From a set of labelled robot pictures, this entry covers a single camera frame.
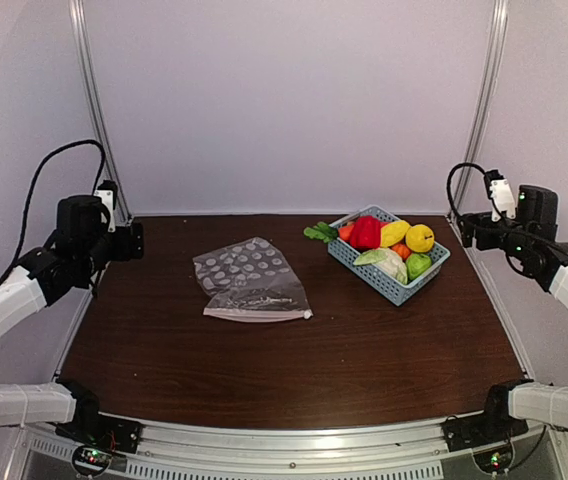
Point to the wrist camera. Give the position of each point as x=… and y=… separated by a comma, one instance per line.
x=106, y=192
x=500, y=195

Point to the aluminium front rail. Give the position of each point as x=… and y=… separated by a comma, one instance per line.
x=410, y=450

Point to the clear polka dot zip bag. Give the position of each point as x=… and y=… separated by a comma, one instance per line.
x=251, y=282

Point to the toy cabbage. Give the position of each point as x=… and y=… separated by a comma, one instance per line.
x=386, y=260

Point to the orange toy carrot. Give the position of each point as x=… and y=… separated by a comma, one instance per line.
x=327, y=234

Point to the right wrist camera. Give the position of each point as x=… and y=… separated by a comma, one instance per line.
x=500, y=195

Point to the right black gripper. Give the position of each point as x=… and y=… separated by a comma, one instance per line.
x=484, y=241

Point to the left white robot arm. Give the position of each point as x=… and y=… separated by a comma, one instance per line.
x=84, y=242

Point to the yellow toy pear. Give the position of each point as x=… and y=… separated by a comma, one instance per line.
x=420, y=238

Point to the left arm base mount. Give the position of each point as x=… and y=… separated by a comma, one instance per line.
x=103, y=444

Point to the blue plastic basket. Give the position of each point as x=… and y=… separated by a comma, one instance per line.
x=388, y=287

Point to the aluminium frame post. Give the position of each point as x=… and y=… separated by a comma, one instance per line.
x=493, y=59
x=81, y=35

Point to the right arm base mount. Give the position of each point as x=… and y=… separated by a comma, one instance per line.
x=489, y=440

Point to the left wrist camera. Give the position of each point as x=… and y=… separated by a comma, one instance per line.
x=106, y=192

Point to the left aluminium frame post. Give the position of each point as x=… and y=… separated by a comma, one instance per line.
x=81, y=35

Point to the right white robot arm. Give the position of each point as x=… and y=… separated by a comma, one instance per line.
x=525, y=233

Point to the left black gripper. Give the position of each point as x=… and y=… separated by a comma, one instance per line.
x=124, y=251

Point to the green toy apple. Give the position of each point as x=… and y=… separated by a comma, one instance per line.
x=417, y=264

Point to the red toy bell pepper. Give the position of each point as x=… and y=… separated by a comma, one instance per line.
x=366, y=233

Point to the yellow toy bell pepper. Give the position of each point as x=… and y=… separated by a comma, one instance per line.
x=393, y=233

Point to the right aluminium frame post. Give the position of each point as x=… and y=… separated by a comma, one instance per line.
x=493, y=59

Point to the orange toy pumpkin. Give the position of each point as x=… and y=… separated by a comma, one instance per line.
x=402, y=250

